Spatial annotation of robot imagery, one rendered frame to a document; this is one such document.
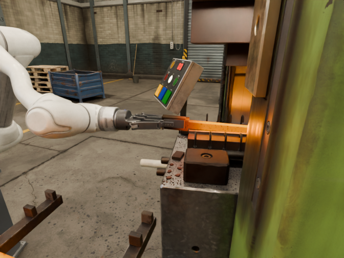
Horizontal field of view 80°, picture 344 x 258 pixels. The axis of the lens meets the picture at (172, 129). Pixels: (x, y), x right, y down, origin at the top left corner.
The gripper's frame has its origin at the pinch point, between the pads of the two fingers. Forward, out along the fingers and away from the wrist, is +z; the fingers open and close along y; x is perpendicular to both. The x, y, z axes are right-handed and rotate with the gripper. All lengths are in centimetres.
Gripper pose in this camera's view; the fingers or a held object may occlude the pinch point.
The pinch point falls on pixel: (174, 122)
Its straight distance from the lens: 71.6
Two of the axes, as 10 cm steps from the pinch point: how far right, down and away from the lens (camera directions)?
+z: 9.9, 0.6, -1.5
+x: 0.0, -9.3, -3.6
